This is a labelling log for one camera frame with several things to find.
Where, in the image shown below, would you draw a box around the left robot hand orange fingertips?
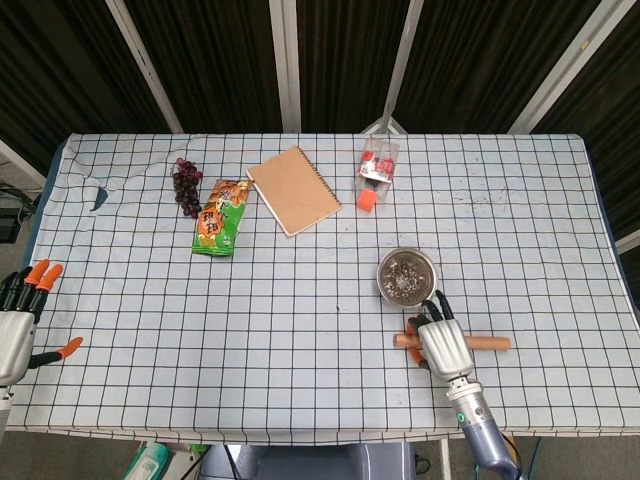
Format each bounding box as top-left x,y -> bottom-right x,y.
0,258 -> 84,387

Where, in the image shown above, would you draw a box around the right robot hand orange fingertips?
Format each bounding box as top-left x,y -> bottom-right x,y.
404,289 -> 476,382

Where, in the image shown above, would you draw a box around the wooden rolling pin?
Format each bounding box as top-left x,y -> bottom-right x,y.
393,333 -> 513,352

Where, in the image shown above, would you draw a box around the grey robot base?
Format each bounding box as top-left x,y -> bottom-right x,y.
199,443 -> 418,480

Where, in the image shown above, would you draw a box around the stainless steel bowl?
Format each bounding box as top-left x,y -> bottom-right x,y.
375,246 -> 439,307

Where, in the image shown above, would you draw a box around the dark nuts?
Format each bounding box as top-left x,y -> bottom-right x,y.
381,258 -> 427,300

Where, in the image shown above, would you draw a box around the black box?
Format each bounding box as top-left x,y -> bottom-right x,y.
0,204 -> 23,244

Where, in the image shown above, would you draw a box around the white table leg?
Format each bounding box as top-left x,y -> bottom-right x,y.
438,437 -> 453,480

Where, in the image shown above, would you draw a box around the green white wipes pack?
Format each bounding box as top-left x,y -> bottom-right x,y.
123,441 -> 172,480

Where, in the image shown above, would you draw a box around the light blue checkered tablecloth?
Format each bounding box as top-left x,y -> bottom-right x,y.
6,131 -> 633,448

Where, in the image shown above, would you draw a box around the clear box with red pieces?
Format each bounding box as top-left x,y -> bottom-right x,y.
353,135 -> 402,207

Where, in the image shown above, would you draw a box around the brown spiral notebook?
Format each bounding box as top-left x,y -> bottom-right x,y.
245,144 -> 345,238

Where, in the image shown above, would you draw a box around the dark purple grape bunch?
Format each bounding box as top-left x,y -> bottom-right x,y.
172,157 -> 205,220

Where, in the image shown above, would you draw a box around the green orange snack bag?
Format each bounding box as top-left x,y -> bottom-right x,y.
191,178 -> 252,259

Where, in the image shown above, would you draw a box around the green cable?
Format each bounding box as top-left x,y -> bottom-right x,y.
529,435 -> 545,480

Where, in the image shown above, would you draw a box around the white frame post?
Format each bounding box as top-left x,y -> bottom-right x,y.
359,0 -> 427,136
268,0 -> 303,135
506,0 -> 618,136
104,0 -> 185,135

